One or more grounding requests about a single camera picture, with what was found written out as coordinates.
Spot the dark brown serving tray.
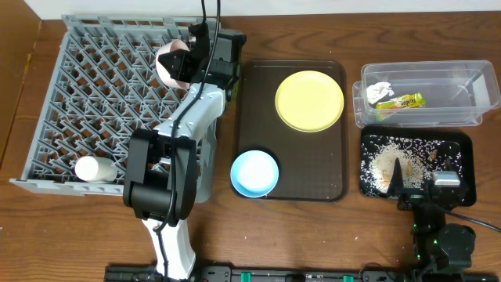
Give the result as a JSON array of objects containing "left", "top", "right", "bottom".
[{"left": 235, "top": 60, "right": 349, "bottom": 202}]

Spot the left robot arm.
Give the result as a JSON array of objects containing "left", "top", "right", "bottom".
[{"left": 123, "top": 29, "right": 247, "bottom": 281}]

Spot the green snack wrapper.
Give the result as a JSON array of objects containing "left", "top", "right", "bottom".
[{"left": 376, "top": 92, "right": 427, "bottom": 121}]

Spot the white tissue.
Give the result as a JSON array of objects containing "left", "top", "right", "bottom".
[{"left": 366, "top": 81, "right": 395, "bottom": 104}]

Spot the grey dishwasher rack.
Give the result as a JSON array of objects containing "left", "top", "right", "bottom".
[{"left": 16, "top": 15, "right": 199, "bottom": 196}]

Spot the white cup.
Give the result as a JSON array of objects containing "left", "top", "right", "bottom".
[{"left": 74, "top": 156, "right": 117, "bottom": 183}]

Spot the black waste tray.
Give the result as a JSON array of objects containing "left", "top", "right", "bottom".
[{"left": 359, "top": 126, "right": 477, "bottom": 207}]

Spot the blue bowl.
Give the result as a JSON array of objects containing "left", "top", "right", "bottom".
[{"left": 230, "top": 150, "right": 279, "bottom": 198}]

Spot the clear plastic bin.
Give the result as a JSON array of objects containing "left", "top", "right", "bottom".
[{"left": 352, "top": 60, "right": 500, "bottom": 128}]

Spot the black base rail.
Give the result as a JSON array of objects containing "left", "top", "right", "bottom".
[{"left": 103, "top": 266, "right": 415, "bottom": 282}]

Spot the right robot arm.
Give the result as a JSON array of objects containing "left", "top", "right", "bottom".
[{"left": 387, "top": 160, "right": 476, "bottom": 281}]

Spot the white pink bowl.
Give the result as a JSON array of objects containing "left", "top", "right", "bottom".
[{"left": 155, "top": 39, "right": 190, "bottom": 90}]

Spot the yellow plate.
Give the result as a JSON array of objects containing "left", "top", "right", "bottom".
[{"left": 275, "top": 70, "right": 344, "bottom": 133}]

